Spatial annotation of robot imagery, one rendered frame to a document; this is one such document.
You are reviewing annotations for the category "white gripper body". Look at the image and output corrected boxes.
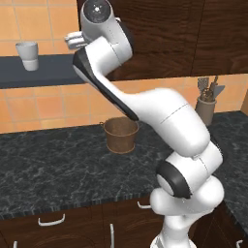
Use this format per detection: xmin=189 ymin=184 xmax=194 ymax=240
xmin=64 ymin=30 xmax=89 ymax=50

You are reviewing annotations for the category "wide dark wood cabinet door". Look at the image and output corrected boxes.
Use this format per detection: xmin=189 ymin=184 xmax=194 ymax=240
xmin=76 ymin=0 xmax=205 ymax=82

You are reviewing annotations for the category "narrow dark wood cabinet door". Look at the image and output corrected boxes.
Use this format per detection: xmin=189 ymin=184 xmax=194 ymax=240
xmin=191 ymin=0 xmax=248 ymax=78

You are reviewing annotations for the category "dark wood base cabinet door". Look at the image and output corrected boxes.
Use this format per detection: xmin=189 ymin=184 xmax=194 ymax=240
xmin=189 ymin=201 xmax=248 ymax=248
xmin=106 ymin=216 xmax=167 ymax=248
xmin=0 ymin=230 xmax=108 ymax=248

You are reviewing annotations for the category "white cup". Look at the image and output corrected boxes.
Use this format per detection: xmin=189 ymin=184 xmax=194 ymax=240
xmin=15 ymin=41 xmax=40 ymax=72

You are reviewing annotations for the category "grey slotted spatula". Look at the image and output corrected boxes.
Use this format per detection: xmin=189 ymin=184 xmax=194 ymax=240
xmin=197 ymin=77 xmax=209 ymax=95

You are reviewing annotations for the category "wooden spoon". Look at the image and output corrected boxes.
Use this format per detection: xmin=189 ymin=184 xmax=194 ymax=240
xmin=208 ymin=75 xmax=220 ymax=96

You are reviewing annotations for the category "grey-brown utensil pot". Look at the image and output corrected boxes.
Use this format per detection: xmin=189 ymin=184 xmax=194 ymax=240
xmin=195 ymin=96 xmax=218 ymax=127

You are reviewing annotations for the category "grey flat spatula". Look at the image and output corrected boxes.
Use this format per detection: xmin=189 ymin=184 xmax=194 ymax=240
xmin=214 ymin=84 xmax=227 ymax=99

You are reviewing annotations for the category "dark wood drawer front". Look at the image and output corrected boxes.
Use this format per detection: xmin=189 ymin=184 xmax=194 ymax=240
xmin=0 ymin=203 xmax=105 ymax=240
xmin=102 ymin=196 xmax=163 ymax=227

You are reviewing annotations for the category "dark grey wall shelf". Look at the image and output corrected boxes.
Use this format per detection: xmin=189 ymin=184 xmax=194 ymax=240
xmin=0 ymin=53 xmax=85 ymax=90

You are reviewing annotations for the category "white drawer handle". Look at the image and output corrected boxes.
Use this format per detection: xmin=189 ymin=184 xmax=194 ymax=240
xmin=37 ymin=213 xmax=67 ymax=228
xmin=137 ymin=201 xmax=153 ymax=210

